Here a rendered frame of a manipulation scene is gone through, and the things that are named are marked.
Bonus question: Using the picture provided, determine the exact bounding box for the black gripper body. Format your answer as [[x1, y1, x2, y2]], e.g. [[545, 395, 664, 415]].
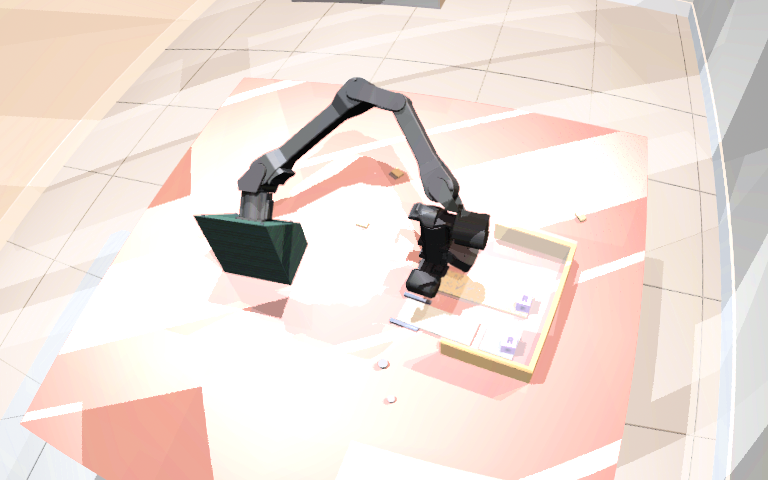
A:
[[405, 235, 451, 298]]

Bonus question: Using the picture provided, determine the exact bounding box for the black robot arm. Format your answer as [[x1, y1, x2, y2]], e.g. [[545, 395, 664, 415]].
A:
[[235, 77, 491, 273]]

